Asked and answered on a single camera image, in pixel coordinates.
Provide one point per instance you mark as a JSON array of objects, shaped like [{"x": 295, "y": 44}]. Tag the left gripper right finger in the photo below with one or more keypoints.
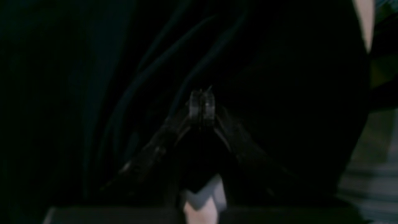
[{"x": 261, "y": 171}]

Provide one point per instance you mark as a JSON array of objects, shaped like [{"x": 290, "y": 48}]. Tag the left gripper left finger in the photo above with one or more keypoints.
[{"x": 138, "y": 171}]

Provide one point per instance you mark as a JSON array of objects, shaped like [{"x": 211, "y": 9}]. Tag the black t-shirt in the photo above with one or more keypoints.
[{"x": 85, "y": 84}]

